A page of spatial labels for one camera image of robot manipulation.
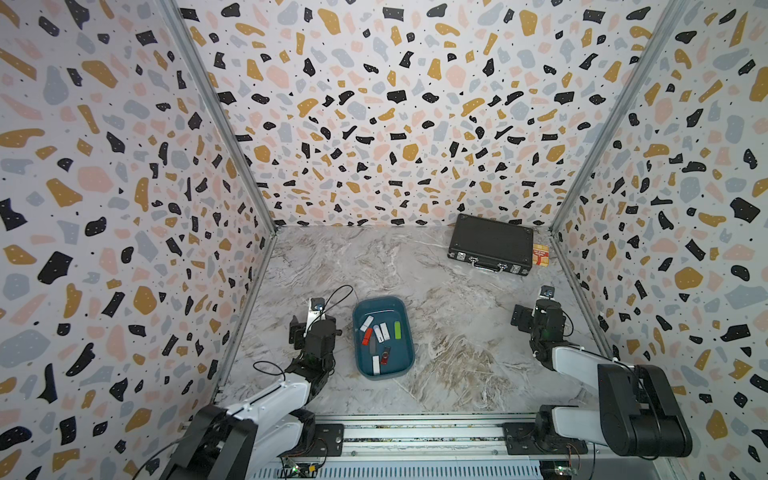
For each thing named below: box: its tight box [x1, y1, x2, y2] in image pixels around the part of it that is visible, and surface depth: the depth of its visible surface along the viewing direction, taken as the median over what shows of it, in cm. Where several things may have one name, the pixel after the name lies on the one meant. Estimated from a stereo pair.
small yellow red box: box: [532, 243, 550, 267], surface depth 115 cm
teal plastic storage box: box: [352, 296, 415, 381], surface depth 92 cm
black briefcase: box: [447, 214, 534, 276], surface depth 112 cm
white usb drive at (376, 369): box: [372, 355, 381, 375], surface depth 87 cm
